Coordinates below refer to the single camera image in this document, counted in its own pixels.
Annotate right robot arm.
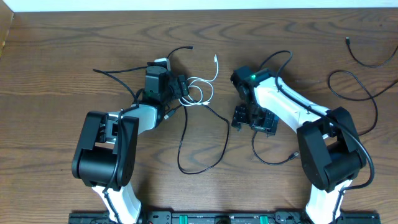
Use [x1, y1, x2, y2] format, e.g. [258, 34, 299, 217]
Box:
[231, 66, 367, 223]

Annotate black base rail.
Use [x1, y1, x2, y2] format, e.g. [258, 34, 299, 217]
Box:
[68, 210, 381, 224]

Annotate left camera cable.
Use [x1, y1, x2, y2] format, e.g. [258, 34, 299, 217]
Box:
[92, 65, 150, 224]

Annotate right camera cable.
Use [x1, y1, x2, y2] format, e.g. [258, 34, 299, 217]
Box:
[257, 50, 376, 224]

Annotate wooden side panel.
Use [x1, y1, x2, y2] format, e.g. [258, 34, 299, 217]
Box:
[0, 0, 14, 55]

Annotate camera cable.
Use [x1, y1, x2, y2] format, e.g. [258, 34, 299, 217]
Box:
[92, 65, 150, 224]
[257, 50, 376, 224]

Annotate black cable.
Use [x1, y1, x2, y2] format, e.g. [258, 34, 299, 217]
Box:
[164, 45, 231, 175]
[251, 36, 398, 166]

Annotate white cable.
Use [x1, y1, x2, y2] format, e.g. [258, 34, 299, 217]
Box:
[178, 54, 220, 107]

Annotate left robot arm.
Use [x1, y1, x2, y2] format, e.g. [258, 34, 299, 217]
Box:
[72, 64, 189, 223]

